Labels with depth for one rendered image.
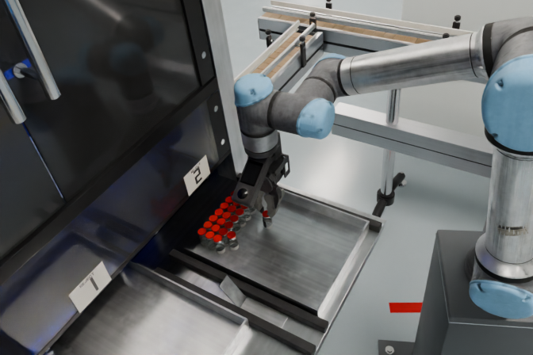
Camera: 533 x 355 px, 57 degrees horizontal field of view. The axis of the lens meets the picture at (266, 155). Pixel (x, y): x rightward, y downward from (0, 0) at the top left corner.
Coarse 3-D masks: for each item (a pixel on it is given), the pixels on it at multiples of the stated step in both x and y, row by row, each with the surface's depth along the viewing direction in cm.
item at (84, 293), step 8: (96, 272) 94; (104, 272) 96; (88, 280) 93; (96, 280) 95; (104, 280) 97; (80, 288) 92; (88, 288) 94; (72, 296) 90; (80, 296) 92; (88, 296) 94; (80, 304) 93; (80, 312) 93
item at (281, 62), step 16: (288, 32) 175; (304, 32) 172; (320, 32) 178; (272, 48) 168; (288, 48) 165; (304, 48) 167; (320, 48) 181; (256, 64) 162; (272, 64) 159; (288, 64) 164; (304, 64) 170; (272, 80) 158; (288, 80) 166
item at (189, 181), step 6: (204, 156) 115; (198, 162) 114; (204, 162) 116; (204, 168) 116; (186, 174) 111; (192, 174) 113; (204, 174) 117; (186, 180) 112; (192, 180) 113; (186, 186) 112; (192, 186) 114; (192, 192) 115
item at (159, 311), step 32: (128, 288) 110; (160, 288) 109; (96, 320) 104; (128, 320) 104; (160, 320) 103; (192, 320) 102; (224, 320) 101; (64, 352) 100; (96, 352) 99; (128, 352) 98; (160, 352) 97; (192, 352) 97; (224, 352) 93
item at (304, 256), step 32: (288, 192) 122; (256, 224) 120; (288, 224) 119; (320, 224) 118; (352, 224) 116; (192, 256) 113; (224, 256) 114; (256, 256) 113; (288, 256) 112; (320, 256) 111; (352, 256) 109; (288, 288) 105; (320, 288) 105
